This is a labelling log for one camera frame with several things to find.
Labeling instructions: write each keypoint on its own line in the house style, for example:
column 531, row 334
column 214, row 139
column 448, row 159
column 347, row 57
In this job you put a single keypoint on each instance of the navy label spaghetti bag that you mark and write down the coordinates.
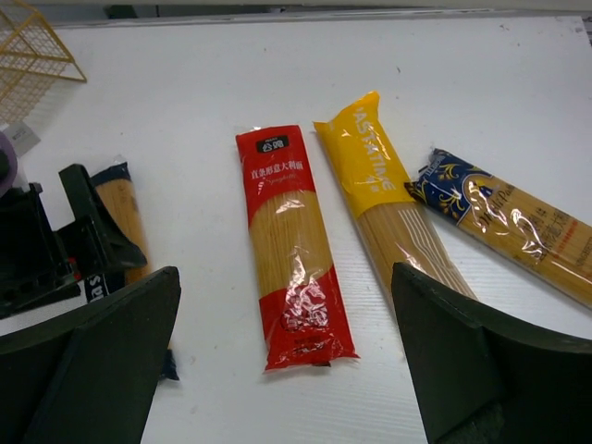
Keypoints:
column 116, row 189

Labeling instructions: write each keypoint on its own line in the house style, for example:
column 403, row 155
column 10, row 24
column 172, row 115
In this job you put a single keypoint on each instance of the blue patterned spaghetti bag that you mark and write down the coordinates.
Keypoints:
column 539, row 237

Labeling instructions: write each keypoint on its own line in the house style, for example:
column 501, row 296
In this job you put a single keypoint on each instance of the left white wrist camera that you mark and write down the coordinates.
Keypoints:
column 21, row 136

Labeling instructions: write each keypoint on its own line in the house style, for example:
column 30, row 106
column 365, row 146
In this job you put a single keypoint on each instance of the yellow spaghetti bag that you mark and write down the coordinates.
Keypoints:
column 393, row 226

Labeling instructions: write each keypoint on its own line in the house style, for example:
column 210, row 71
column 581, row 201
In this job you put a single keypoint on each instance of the red spaghetti bag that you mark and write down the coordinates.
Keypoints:
column 303, row 315

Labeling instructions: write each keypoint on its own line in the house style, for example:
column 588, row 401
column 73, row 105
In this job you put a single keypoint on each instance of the yellow wire mesh basket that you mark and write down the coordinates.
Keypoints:
column 33, row 58

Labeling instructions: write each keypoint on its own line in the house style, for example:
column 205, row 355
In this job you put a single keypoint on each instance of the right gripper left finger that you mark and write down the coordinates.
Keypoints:
column 89, row 375

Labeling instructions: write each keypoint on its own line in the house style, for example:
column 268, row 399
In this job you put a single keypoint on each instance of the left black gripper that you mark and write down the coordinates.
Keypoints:
column 36, row 268

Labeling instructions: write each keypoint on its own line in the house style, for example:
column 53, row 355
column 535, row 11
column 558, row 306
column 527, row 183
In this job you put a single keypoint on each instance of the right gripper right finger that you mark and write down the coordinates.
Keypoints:
column 483, row 376

